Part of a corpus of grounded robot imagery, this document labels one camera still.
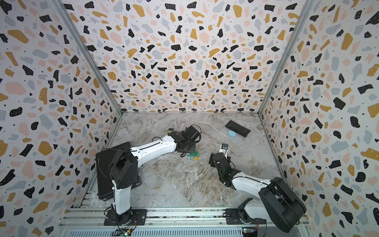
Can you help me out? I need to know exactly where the dark green long lego brick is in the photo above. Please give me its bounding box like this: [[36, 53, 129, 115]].
[[188, 151, 198, 157]]

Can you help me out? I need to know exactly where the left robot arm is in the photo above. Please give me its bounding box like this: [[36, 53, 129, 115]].
[[96, 124, 202, 226]]

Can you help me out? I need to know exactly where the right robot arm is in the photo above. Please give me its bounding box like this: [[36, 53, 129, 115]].
[[209, 152, 307, 233]]

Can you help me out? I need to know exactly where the light blue round object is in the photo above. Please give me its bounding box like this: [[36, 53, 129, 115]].
[[228, 130, 237, 138]]

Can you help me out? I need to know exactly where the black flat pouch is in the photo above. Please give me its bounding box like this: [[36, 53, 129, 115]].
[[225, 120, 251, 137]]

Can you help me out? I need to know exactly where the black case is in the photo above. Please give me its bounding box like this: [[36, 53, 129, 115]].
[[95, 142, 132, 201]]

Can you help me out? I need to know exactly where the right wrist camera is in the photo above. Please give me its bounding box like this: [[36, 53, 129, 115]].
[[219, 143, 229, 158]]

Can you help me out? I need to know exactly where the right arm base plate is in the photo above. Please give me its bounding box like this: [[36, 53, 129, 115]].
[[223, 208, 266, 225]]

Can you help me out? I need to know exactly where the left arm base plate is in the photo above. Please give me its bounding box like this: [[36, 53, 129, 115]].
[[104, 208, 148, 226]]

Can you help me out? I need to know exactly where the aluminium front rail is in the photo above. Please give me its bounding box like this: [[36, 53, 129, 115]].
[[57, 207, 314, 237]]

